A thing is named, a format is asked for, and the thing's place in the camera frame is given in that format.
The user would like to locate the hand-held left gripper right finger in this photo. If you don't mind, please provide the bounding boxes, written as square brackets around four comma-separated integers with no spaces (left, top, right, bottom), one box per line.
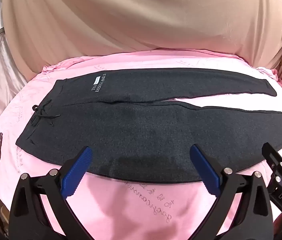
[190,144,274,240]

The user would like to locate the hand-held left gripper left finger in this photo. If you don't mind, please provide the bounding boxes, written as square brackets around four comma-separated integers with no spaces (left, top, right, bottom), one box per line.
[8,145,93,240]

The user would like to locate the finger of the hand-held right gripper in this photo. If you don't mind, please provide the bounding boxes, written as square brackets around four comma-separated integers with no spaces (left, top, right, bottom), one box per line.
[261,142,282,193]

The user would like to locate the dark grey pants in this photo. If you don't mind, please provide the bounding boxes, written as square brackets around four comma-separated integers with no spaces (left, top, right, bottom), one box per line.
[15,68,282,181]

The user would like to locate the pink bed sheet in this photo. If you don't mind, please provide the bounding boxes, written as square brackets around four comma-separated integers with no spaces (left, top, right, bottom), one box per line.
[0,49,282,240]

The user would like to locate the white satin curtain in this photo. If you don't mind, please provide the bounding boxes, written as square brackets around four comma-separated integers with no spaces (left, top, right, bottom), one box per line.
[0,2,44,135]

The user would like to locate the beige cloth backdrop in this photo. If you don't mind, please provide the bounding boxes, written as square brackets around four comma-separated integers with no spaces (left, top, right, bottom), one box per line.
[1,0,282,76]

